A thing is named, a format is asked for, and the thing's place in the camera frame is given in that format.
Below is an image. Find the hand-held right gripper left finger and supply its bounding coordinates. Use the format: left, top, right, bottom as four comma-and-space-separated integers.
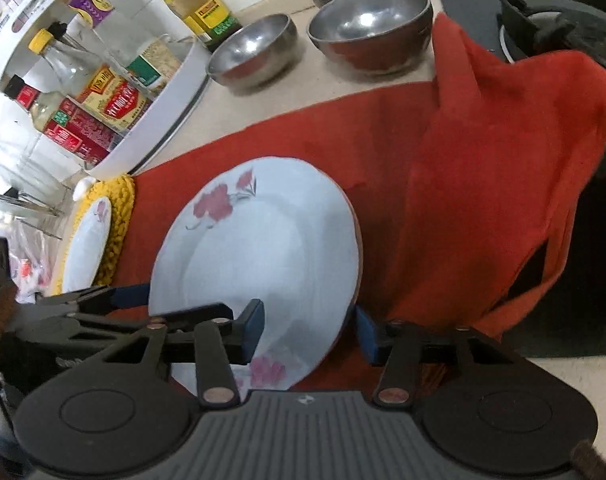
98, 299, 264, 408

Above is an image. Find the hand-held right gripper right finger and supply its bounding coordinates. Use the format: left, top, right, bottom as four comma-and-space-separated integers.
355, 307, 528, 408

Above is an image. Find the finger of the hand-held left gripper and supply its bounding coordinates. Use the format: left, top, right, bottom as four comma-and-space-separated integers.
38, 284, 151, 317
78, 303, 236, 333

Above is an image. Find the large white floral plate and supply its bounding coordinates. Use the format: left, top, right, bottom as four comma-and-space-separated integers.
148, 156, 364, 392

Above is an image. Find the small stainless steel bowl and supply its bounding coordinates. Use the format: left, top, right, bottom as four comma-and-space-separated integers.
206, 13, 298, 88

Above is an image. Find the large stainless steel bowl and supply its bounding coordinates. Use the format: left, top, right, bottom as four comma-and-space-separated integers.
308, 0, 432, 73

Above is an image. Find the person's right forearm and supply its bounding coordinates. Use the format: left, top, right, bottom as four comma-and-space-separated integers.
570, 440, 606, 480

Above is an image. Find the small white floral plate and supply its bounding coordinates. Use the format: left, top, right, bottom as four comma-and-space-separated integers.
63, 196, 112, 291

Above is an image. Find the yellow knitted mat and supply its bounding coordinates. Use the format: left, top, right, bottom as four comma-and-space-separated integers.
53, 175, 136, 297

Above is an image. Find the clear plastic bag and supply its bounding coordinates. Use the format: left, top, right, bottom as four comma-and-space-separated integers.
8, 220, 58, 306

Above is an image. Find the glass pot lid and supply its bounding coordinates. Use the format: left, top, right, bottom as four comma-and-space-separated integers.
0, 137, 66, 233

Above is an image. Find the red black cap bottle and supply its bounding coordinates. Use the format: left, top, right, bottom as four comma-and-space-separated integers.
5, 75, 128, 168

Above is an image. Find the yellow cap red label bottle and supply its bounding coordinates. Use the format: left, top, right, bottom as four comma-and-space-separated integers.
29, 29, 151, 133

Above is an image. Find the red cloth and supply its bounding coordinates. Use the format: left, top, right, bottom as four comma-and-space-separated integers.
108, 12, 606, 396

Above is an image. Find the white rotating condiment rack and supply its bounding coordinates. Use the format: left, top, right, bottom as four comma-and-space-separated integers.
0, 0, 211, 181

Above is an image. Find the purple label clear bottle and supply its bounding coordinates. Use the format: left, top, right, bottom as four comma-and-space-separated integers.
65, 0, 184, 93

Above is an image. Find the green yellow label oil bottle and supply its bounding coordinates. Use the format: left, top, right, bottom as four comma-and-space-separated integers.
138, 0, 244, 53

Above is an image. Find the black gas stove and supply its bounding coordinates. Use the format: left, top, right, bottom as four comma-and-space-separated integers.
438, 0, 606, 361

